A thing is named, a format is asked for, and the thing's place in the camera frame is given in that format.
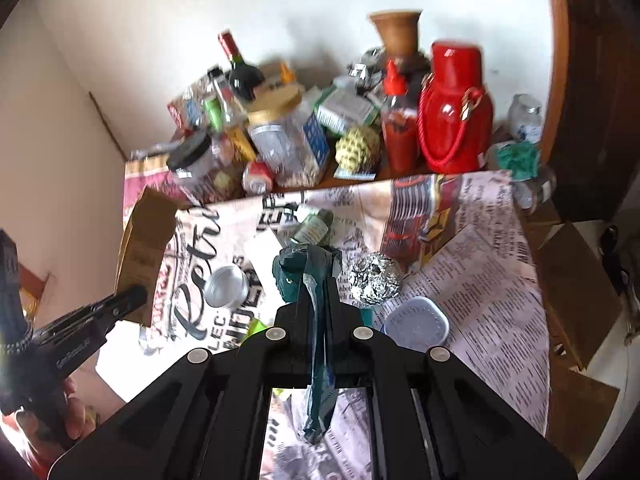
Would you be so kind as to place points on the brown cardboard box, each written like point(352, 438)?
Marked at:
point(150, 227)

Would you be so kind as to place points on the dark wine bottle red cap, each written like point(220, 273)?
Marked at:
point(243, 78)

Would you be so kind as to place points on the clear jar with black lid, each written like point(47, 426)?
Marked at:
point(205, 168)

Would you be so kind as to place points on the brown clay vase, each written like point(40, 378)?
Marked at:
point(399, 31)

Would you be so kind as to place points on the glass jar lying sideways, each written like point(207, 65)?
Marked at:
point(530, 194)

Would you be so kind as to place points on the small glass jar right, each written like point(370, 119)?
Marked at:
point(524, 119)

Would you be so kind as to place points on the red white tipped can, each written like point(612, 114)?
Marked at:
point(257, 178)

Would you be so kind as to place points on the crumpled aluminium foil ball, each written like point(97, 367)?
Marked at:
point(374, 278)

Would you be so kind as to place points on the small green spray bottle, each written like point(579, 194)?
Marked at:
point(314, 226)

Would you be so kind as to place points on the clear jar with gold lid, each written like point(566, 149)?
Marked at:
point(288, 136)

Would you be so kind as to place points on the newspaper print tablecloth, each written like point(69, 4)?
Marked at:
point(457, 238)

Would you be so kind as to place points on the round metal tin lid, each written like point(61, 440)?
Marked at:
point(226, 287)

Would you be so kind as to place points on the dark green wrapper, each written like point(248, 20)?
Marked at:
point(308, 268)

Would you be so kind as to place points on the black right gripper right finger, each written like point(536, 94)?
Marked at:
point(431, 417)

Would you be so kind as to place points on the red snack package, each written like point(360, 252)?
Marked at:
point(187, 111)

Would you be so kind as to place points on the clear square plastic container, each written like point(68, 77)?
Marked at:
point(418, 324)

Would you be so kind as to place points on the red sauce squeeze bottle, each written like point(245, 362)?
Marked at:
point(398, 122)

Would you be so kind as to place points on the person's left hand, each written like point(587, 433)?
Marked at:
point(77, 424)

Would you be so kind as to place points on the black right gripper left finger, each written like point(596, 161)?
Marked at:
point(206, 416)

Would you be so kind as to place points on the green custard apple fruit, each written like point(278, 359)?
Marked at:
point(359, 150)

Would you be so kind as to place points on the red thermos with rope handle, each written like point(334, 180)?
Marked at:
point(455, 112)

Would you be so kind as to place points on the green crumpled cloth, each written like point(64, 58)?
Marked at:
point(522, 159)

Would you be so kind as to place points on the green cap bottle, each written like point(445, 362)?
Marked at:
point(214, 114)

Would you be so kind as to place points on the green white carton box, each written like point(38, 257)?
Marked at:
point(339, 110)

